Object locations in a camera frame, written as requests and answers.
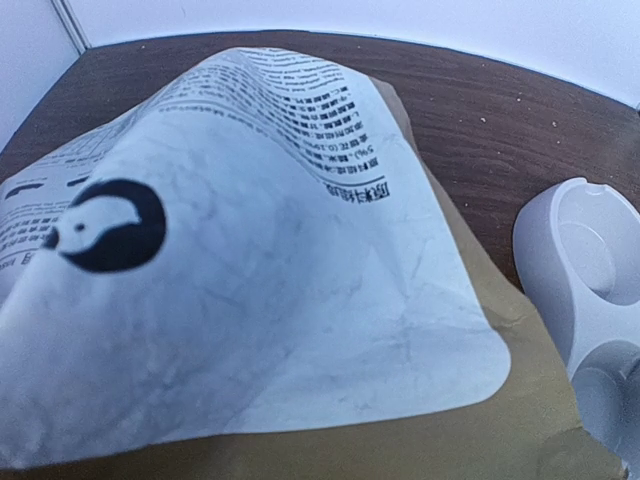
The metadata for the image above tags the brown dog food bag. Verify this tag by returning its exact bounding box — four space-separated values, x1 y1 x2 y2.
1 48 627 479

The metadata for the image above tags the white double pet bowl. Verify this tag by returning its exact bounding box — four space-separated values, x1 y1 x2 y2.
513 177 639 479

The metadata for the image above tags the left aluminium corner post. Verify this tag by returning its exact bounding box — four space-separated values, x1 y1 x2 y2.
50 0 92 55

